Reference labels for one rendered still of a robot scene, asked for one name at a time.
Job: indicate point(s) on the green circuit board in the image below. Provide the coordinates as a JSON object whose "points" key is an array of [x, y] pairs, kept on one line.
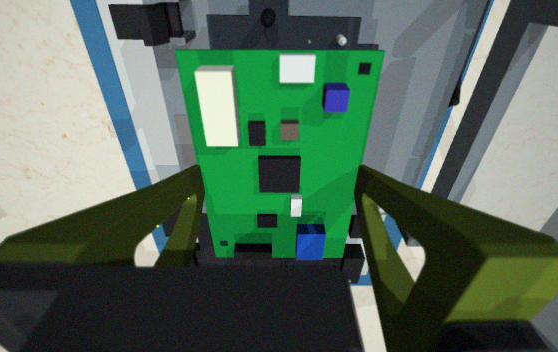
{"points": [[279, 135]]}

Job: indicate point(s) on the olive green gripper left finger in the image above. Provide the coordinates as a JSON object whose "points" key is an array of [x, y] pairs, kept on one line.
{"points": [[107, 234]]}

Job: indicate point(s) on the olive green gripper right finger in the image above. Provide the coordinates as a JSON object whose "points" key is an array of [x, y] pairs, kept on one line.
{"points": [[478, 267]]}

